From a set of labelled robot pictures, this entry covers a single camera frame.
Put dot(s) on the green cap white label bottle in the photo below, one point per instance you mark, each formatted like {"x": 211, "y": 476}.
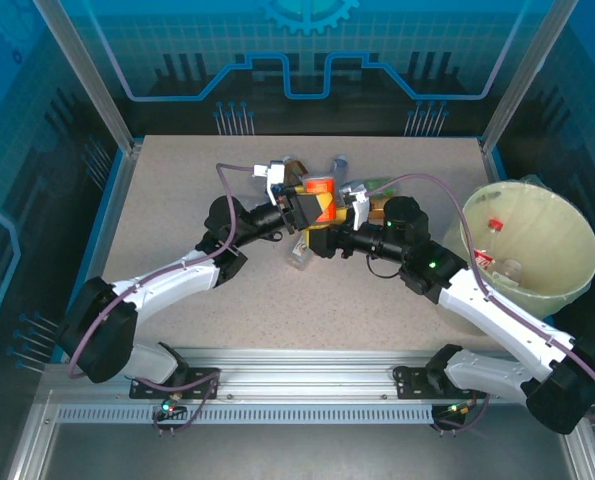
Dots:
{"x": 301, "y": 252}

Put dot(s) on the orange white label bottle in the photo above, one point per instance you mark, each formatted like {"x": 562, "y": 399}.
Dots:
{"x": 319, "y": 186}

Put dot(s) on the orange juice bottle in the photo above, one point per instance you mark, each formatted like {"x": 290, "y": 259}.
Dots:
{"x": 379, "y": 212}

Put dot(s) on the crushed clear plastic bottle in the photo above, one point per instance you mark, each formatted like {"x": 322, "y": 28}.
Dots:
{"x": 512, "y": 270}

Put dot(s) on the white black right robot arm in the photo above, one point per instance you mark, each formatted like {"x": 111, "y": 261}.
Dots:
{"x": 502, "y": 315}

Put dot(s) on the pale yellow lined bin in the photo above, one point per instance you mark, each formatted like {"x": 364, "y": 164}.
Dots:
{"x": 552, "y": 235}

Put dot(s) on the green label plastic bottle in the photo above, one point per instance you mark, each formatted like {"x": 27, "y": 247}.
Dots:
{"x": 382, "y": 184}

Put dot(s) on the slotted aluminium strip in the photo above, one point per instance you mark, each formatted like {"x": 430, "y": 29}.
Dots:
{"x": 297, "y": 415}

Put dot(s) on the small circuit board with LEDs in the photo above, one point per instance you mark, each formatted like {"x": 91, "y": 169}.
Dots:
{"x": 169, "y": 407}
{"x": 454, "y": 409}

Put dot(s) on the aluminium table side rail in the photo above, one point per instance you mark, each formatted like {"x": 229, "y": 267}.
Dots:
{"x": 126, "y": 175}
{"x": 489, "y": 160}

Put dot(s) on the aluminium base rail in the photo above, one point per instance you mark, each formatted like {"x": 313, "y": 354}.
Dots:
{"x": 302, "y": 370}

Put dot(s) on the aluminium frame post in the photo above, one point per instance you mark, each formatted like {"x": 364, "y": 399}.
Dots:
{"x": 529, "y": 70}
{"x": 91, "y": 70}

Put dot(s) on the grey metal base plate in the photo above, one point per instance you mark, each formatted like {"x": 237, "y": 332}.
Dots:
{"x": 297, "y": 455}

